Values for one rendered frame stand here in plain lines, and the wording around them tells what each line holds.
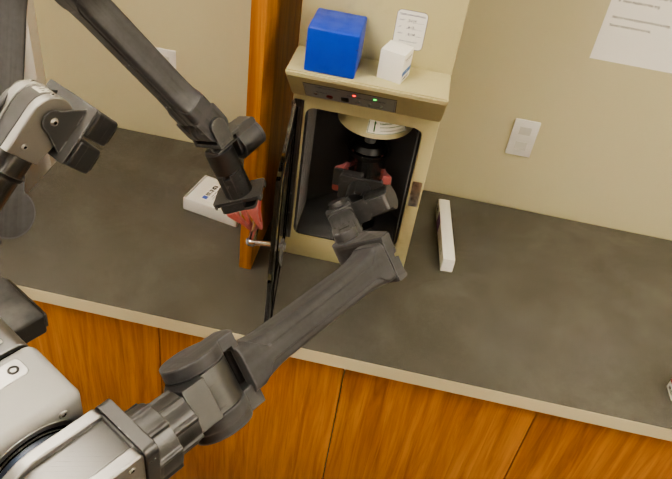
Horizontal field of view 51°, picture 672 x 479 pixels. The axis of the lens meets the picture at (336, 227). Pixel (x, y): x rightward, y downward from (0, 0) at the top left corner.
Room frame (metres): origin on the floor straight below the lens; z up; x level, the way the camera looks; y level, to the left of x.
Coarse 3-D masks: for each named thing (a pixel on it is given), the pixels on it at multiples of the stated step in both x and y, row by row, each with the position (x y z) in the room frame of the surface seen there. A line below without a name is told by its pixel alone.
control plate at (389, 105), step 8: (304, 88) 1.28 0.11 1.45; (312, 88) 1.27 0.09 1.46; (320, 88) 1.26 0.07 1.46; (328, 88) 1.25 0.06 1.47; (320, 96) 1.30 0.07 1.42; (336, 96) 1.28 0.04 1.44; (344, 96) 1.28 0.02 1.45; (352, 96) 1.27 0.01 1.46; (360, 96) 1.26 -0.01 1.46; (368, 96) 1.25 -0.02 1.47; (376, 96) 1.24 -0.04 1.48; (360, 104) 1.30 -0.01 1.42; (376, 104) 1.28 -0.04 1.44; (384, 104) 1.27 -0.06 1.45; (392, 104) 1.26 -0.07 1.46
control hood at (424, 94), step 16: (304, 48) 1.34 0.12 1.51; (288, 64) 1.26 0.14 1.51; (368, 64) 1.31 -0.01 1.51; (288, 80) 1.27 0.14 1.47; (304, 80) 1.25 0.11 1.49; (320, 80) 1.23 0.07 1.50; (336, 80) 1.23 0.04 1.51; (352, 80) 1.23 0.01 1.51; (368, 80) 1.24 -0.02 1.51; (384, 80) 1.25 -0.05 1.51; (416, 80) 1.27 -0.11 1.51; (432, 80) 1.28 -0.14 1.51; (448, 80) 1.29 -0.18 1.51; (384, 96) 1.23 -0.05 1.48; (400, 96) 1.22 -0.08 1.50; (416, 96) 1.21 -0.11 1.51; (432, 96) 1.22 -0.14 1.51; (448, 96) 1.23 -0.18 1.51; (400, 112) 1.29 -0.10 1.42; (416, 112) 1.28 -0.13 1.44; (432, 112) 1.26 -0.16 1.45
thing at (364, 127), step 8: (344, 120) 1.39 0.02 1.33; (352, 120) 1.38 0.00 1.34; (360, 120) 1.37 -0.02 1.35; (368, 120) 1.36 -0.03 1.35; (352, 128) 1.37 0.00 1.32; (360, 128) 1.36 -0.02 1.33; (368, 128) 1.36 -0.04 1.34; (376, 128) 1.36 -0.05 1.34; (384, 128) 1.36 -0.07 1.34; (392, 128) 1.37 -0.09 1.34; (400, 128) 1.38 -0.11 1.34; (408, 128) 1.40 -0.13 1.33; (368, 136) 1.35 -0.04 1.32; (376, 136) 1.35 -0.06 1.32; (384, 136) 1.35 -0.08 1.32; (392, 136) 1.36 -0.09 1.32; (400, 136) 1.37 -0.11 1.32
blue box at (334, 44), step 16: (320, 16) 1.29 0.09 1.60; (336, 16) 1.31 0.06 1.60; (352, 16) 1.32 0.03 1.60; (320, 32) 1.24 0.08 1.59; (336, 32) 1.24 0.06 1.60; (352, 32) 1.24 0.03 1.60; (320, 48) 1.24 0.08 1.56; (336, 48) 1.23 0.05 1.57; (352, 48) 1.23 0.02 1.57; (304, 64) 1.24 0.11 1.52; (320, 64) 1.24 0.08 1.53; (336, 64) 1.23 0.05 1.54; (352, 64) 1.23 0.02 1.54
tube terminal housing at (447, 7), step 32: (320, 0) 1.35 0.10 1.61; (352, 0) 1.34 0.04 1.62; (384, 0) 1.34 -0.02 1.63; (416, 0) 1.33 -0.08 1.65; (448, 0) 1.33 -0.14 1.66; (384, 32) 1.34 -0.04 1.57; (448, 32) 1.33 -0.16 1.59; (416, 64) 1.33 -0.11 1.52; (448, 64) 1.32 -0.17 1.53; (416, 128) 1.33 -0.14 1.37; (416, 160) 1.33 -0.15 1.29; (320, 256) 1.34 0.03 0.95
